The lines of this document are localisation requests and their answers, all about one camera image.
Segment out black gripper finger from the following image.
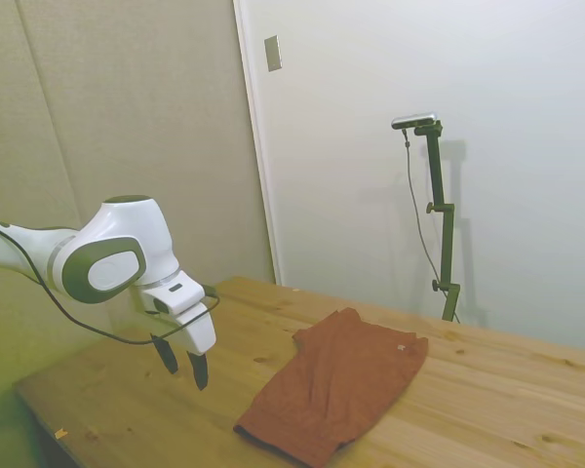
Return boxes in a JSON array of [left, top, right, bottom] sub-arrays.
[[186, 350, 211, 392], [150, 333, 180, 376]]

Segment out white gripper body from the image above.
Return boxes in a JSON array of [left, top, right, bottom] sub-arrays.
[[170, 300, 219, 356]]

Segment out rust red shorts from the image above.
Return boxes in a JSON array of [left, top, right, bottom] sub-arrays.
[[232, 307, 430, 467]]

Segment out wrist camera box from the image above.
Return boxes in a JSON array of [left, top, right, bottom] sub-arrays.
[[148, 295, 176, 317]]

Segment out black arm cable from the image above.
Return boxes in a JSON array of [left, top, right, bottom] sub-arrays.
[[0, 216, 221, 346]]

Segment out white door frame trim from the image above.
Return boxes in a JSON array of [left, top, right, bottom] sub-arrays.
[[232, 0, 285, 287]]

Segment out camera on green stand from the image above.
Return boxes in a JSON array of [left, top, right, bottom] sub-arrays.
[[401, 128, 462, 324]]

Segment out green jointed camera stand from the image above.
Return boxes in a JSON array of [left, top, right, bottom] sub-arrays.
[[412, 120, 463, 324]]

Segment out grey wall plate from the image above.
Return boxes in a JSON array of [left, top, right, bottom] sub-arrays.
[[263, 34, 285, 73]]

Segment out silver stand-mounted camera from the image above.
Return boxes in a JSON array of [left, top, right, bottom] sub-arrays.
[[391, 112, 441, 132]]

